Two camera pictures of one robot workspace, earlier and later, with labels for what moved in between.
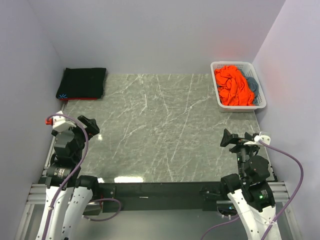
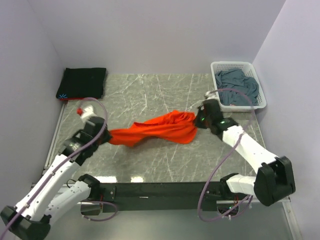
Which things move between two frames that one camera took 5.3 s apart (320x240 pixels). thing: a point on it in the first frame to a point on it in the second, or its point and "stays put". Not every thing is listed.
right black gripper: (228, 137) to (197, 120)
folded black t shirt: (82, 83) stays put
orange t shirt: (233, 87) to (178, 127)
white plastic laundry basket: (249, 71) stays put
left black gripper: (93, 128) to (107, 137)
